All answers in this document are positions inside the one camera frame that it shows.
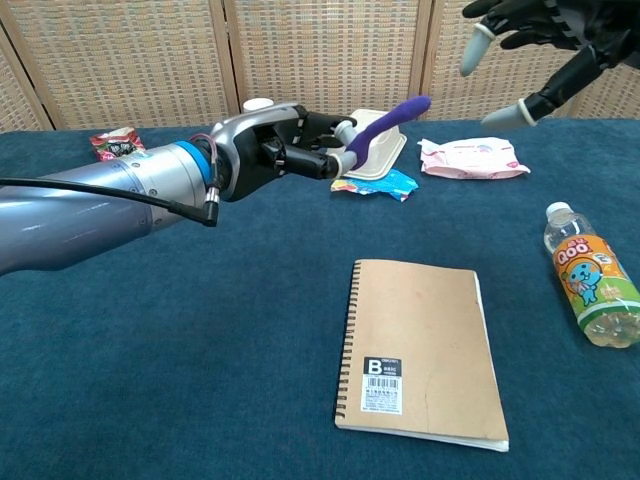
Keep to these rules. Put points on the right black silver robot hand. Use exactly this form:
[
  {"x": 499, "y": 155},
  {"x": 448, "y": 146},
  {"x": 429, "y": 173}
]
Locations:
[{"x": 575, "y": 22}]

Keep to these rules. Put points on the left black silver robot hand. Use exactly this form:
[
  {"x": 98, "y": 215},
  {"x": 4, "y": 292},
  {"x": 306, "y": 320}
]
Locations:
[{"x": 260, "y": 145}]

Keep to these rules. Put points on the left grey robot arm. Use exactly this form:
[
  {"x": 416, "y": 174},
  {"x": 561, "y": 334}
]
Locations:
[{"x": 100, "y": 225}]

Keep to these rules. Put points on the white paper cup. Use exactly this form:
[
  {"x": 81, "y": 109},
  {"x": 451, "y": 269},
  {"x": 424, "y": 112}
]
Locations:
[{"x": 257, "y": 105}]

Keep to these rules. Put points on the woven bamboo folding screen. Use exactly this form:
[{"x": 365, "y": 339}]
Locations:
[{"x": 320, "y": 50}]

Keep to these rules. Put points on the beige plastic tray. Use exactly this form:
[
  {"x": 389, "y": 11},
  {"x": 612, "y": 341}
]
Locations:
[{"x": 382, "y": 152}]

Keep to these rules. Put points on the blue crumpled snack wrapper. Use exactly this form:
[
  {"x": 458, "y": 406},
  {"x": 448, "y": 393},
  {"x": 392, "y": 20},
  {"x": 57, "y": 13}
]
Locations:
[{"x": 380, "y": 187}]

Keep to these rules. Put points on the red drink pouch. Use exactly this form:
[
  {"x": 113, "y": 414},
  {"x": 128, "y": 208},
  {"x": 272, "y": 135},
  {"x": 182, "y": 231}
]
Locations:
[{"x": 117, "y": 145}]

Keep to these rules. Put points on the pink wet wipes pack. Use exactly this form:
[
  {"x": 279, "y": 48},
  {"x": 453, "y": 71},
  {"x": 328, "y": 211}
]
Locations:
[{"x": 470, "y": 157}]

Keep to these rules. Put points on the blue felt table cover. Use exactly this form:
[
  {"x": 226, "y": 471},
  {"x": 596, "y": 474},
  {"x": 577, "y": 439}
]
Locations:
[{"x": 175, "y": 350}]

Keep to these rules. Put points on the Qoo plastic drink bottle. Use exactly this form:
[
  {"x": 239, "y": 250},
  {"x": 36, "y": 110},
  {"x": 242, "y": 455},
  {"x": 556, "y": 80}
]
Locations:
[{"x": 590, "y": 280}]

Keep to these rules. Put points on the kraft spiral notebook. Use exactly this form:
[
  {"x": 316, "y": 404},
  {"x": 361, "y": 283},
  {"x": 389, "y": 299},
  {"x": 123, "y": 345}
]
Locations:
[{"x": 425, "y": 345}]

